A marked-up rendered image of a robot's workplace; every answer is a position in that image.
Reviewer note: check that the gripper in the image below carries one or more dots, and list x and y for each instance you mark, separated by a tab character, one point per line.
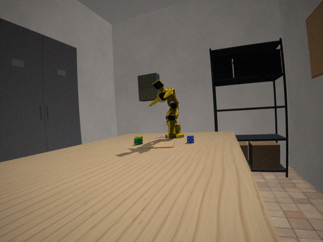
164	93

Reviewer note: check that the green die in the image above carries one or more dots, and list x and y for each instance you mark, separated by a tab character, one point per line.
138	141

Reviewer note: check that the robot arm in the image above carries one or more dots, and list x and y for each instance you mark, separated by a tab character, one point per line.
172	114

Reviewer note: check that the blue die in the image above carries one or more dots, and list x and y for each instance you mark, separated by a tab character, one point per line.
190	139

